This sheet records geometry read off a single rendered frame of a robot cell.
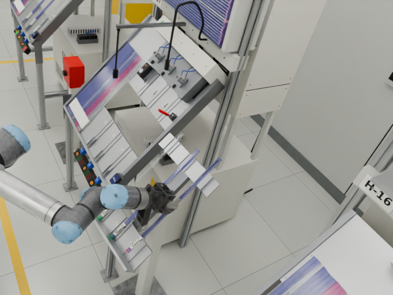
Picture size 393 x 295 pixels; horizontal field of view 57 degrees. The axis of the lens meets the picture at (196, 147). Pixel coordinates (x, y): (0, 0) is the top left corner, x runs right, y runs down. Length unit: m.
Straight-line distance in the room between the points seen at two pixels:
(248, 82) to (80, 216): 0.99
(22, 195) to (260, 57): 1.11
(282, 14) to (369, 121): 1.48
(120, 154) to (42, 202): 0.66
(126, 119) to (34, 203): 1.22
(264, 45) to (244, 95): 0.25
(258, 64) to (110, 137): 0.79
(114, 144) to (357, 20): 1.94
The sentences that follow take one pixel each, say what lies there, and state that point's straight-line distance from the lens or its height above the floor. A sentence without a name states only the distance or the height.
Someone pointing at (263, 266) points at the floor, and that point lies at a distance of 2.55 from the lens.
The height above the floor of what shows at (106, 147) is 0.78.
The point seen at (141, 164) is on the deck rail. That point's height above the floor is 0.84.
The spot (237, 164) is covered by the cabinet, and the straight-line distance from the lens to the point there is 2.17.
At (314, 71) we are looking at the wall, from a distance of 3.17.
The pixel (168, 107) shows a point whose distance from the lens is 1.70.
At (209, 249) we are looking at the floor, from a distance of 2.50.
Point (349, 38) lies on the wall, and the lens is 2.97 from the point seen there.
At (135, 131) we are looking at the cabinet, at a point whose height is 0.62.
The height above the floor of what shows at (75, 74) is 0.72.
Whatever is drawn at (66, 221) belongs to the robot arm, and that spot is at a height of 1.10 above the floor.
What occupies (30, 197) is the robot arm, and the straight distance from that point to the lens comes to 1.21.
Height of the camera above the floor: 2.01
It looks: 39 degrees down
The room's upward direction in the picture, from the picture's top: 15 degrees clockwise
